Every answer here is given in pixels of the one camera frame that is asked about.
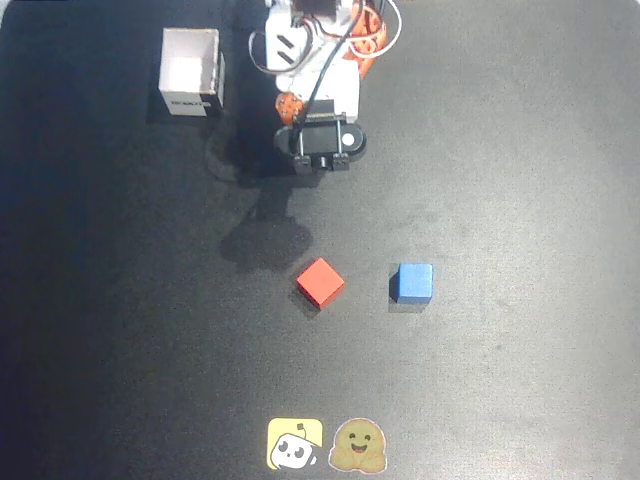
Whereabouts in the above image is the red cube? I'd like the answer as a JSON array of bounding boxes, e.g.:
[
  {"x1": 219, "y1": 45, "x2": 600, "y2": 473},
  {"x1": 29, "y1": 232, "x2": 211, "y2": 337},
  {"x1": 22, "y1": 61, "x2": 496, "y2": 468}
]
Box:
[{"x1": 295, "y1": 257, "x2": 346, "y2": 310}]

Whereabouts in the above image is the blue cube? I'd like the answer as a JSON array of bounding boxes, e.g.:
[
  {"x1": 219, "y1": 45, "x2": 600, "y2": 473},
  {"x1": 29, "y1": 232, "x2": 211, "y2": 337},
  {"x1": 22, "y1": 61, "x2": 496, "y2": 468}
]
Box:
[{"x1": 389, "y1": 263, "x2": 435, "y2": 305}]

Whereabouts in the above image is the white open cardboard box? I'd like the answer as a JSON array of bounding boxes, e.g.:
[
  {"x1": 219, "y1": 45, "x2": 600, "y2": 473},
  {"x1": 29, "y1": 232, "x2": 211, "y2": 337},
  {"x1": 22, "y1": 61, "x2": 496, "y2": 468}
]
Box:
[{"x1": 158, "y1": 27, "x2": 226, "y2": 119}]

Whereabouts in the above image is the black table mat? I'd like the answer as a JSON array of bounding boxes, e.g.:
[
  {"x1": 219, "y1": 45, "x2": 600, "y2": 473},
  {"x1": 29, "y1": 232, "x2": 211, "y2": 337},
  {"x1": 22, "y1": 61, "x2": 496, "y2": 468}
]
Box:
[{"x1": 0, "y1": 0, "x2": 640, "y2": 480}]

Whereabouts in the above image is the yellow robot face sticker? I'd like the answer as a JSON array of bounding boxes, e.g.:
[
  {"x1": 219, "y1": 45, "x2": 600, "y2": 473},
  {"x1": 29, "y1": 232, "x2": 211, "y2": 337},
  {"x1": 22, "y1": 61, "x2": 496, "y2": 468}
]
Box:
[{"x1": 266, "y1": 417, "x2": 325, "y2": 471}]

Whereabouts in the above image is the hugging face emoji sticker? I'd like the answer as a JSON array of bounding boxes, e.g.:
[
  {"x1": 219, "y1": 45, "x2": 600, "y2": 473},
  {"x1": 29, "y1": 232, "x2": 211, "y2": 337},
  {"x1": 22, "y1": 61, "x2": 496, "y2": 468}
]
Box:
[{"x1": 327, "y1": 417, "x2": 389, "y2": 474}]

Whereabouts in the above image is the black camera cable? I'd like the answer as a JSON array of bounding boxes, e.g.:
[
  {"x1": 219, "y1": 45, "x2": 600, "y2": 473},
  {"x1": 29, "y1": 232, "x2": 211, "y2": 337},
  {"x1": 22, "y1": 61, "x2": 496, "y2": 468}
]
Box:
[{"x1": 294, "y1": 0, "x2": 389, "y2": 156}]

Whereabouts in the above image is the black gripper-mounted camera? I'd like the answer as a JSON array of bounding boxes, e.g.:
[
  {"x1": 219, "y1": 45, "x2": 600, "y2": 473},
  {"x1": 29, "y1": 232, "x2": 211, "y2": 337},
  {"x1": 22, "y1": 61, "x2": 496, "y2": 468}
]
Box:
[{"x1": 273, "y1": 112, "x2": 369, "y2": 175}]

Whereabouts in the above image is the white servo wire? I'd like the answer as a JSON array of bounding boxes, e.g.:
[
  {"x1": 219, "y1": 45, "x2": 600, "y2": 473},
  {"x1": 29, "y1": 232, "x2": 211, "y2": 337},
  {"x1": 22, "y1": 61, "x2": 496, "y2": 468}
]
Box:
[
  {"x1": 344, "y1": 0, "x2": 404, "y2": 57},
  {"x1": 247, "y1": 29, "x2": 301, "y2": 77}
]

